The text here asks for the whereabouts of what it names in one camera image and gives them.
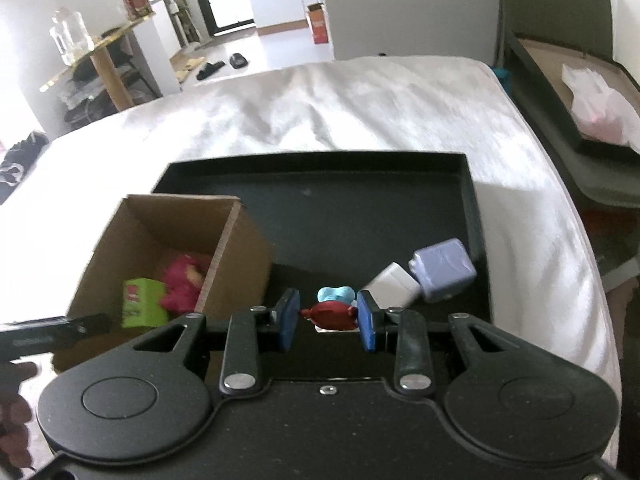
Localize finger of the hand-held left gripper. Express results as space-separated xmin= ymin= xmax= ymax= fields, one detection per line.
xmin=65 ymin=313 xmax=112 ymax=337

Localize white plastic bag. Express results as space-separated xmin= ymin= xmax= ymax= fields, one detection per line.
xmin=561 ymin=64 xmax=640 ymax=153

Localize black garment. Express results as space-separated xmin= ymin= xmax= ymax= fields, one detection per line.
xmin=0 ymin=130 xmax=51 ymax=206

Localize dark stack under table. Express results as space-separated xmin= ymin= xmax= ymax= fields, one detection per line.
xmin=62 ymin=67 xmax=161 ymax=126

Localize round gold-edged table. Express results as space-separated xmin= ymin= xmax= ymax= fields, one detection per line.
xmin=39 ymin=15 xmax=157 ymax=111

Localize red and blue toy figure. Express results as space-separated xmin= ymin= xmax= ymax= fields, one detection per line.
xmin=299 ymin=286 xmax=362 ymax=334

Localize brown cardboard box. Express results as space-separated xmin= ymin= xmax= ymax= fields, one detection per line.
xmin=52 ymin=194 xmax=275 ymax=373

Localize flat cardboard box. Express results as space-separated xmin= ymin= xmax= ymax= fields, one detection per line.
xmin=507 ymin=35 xmax=640 ymax=156

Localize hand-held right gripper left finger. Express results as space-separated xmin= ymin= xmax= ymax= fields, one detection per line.
xmin=131 ymin=288 xmax=301 ymax=394

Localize green toy box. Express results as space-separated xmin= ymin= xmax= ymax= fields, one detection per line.
xmin=122 ymin=278 xmax=170 ymax=329

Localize white low cabinet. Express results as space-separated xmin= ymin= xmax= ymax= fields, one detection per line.
xmin=134 ymin=0 xmax=183 ymax=96

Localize black tray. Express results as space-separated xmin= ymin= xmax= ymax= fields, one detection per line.
xmin=150 ymin=150 xmax=493 ymax=376

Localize white charger plug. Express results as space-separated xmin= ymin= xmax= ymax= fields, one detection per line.
xmin=360 ymin=261 xmax=421 ymax=308

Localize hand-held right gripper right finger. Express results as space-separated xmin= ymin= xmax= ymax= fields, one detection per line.
xmin=356 ymin=290 xmax=532 ymax=395

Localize orange cardboard box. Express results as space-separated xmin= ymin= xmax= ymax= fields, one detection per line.
xmin=306 ymin=3 xmax=331 ymax=45

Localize person's left hand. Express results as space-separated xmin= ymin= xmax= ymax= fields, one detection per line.
xmin=0 ymin=360 xmax=40 ymax=468

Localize pink toy figure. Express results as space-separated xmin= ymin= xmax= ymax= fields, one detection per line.
xmin=159 ymin=254 xmax=213 ymax=312

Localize beige slippers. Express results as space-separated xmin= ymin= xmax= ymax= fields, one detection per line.
xmin=175 ymin=57 xmax=206 ymax=83

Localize purple cube charger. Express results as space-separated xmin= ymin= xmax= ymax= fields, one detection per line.
xmin=407 ymin=238 xmax=476 ymax=304

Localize clear glass jar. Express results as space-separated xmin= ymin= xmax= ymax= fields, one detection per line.
xmin=49 ymin=7 xmax=94 ymax=66

